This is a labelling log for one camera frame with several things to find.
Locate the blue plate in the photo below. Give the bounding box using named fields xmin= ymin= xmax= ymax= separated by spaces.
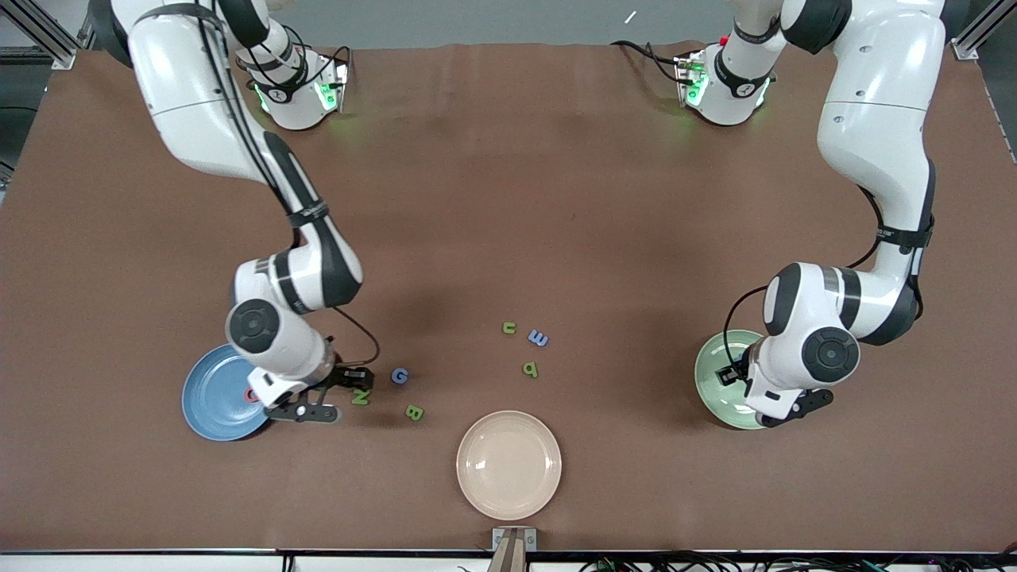
xmin=181 ymin=343 xmax=275 ymax=443

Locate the brown table cover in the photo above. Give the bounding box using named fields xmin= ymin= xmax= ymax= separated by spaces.
xmin=0 ymin=40 xmax=1017 ymax=555

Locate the beige plate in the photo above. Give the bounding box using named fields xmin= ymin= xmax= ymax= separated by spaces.
xmin=456 ymin=410 xmax=563 ymax=522

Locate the black left arm base cable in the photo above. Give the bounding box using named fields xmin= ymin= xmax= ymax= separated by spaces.
xmin=610 ymin=40 xmax=686 ymax=84

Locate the aluminium frame profile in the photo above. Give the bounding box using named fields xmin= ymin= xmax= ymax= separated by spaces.
xmin=952 ymin=0 xmax=1017 ymax=63
xmin=0 ymin=0 xmax=100 ymax=71

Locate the green plate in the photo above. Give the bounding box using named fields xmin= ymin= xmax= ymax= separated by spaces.
xmin=694 ymin=329 xmax=768 ymax=431

